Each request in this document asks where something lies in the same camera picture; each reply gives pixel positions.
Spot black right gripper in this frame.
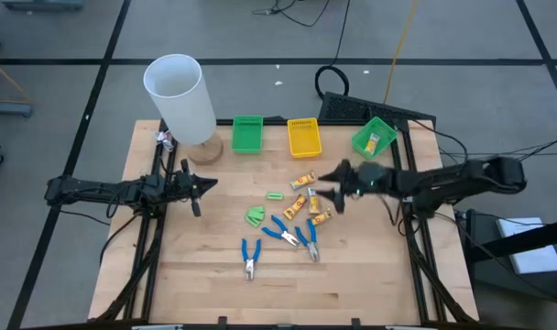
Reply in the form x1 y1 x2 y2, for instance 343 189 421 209
313 158 395 215

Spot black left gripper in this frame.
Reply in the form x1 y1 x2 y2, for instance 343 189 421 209
170 158 219 219

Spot orange snack packets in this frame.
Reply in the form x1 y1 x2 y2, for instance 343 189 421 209
282 194 308 221

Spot blue handled pliers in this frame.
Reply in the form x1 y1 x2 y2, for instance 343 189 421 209
240 237 263 281
294 218 321 263
261 214 300 248

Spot yellow plastic basket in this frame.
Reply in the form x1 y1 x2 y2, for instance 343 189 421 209
287 117 323 160

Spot green plastic basket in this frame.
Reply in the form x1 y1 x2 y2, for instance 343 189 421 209
231 115 265 155
351 115 399 160

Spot white shade wooden base lamp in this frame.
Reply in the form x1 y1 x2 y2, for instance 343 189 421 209
143 53 224 166

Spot black cart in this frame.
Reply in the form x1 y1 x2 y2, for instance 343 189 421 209
464 208 557 306

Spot black metal beam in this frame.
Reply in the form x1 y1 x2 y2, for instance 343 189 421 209
468 218 557 263

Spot grey stand base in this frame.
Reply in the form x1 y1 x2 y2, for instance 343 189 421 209
0 100 34 118

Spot white booklet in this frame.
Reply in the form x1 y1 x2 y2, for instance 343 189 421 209
496 216 557 275

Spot grey floor platform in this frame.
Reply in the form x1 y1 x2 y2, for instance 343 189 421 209
2 0 85 12

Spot black coiled cable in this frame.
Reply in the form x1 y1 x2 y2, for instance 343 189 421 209
313 0 353 100

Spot yellow cable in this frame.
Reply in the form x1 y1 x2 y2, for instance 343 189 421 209
382 0 420 105
0 53 32 105

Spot black floor cable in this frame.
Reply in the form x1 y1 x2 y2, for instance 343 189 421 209
252 0 331 28

